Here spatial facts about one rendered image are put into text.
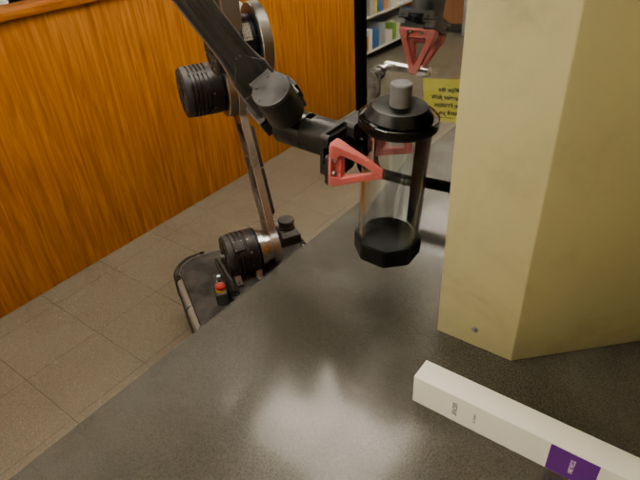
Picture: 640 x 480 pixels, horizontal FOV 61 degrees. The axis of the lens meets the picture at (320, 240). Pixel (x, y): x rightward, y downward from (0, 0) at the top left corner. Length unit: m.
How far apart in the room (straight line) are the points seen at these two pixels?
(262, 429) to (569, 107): 0.50
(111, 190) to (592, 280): 2.33
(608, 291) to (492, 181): 0.23
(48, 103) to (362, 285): 1.87
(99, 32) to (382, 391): 2.16
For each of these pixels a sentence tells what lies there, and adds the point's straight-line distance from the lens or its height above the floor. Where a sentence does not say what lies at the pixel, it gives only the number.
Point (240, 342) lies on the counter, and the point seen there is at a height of 0.94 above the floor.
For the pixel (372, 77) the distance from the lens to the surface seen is 1.00.
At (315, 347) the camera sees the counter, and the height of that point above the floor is 0.94.
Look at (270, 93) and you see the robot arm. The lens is 0.78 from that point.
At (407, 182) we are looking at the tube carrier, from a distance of 0.75.
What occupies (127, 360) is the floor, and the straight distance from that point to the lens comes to 2.25.
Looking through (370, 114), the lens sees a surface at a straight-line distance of 0.73.
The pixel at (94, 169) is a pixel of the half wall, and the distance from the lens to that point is 2.69.
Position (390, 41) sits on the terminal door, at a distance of 1.00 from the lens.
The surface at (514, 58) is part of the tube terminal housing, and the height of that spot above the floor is 1.34.
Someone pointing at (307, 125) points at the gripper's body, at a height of 1.20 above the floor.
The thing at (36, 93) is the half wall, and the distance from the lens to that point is 2.50.
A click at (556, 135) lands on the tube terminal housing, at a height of 1.27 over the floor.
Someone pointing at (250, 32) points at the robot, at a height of 1.17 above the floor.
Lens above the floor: 1.51
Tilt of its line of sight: 34 degrees down
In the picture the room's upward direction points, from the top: 4 degrees counter-clockwise
